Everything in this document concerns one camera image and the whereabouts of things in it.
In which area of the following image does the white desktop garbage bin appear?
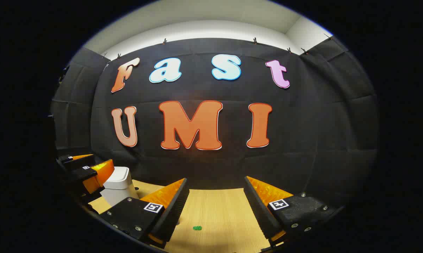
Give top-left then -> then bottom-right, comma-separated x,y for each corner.
100,167 -> 139,207

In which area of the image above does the wooden desktop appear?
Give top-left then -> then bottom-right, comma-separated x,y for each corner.
87,179 -> 285,253

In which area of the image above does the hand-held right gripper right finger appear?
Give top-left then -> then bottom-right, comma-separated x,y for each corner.
244,176 -> 344,246

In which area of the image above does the black backdrop cloth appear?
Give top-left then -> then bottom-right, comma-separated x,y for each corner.
50,37 -> 379,211

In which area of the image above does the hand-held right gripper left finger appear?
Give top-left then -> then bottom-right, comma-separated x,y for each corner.
99,178 -> 190,249

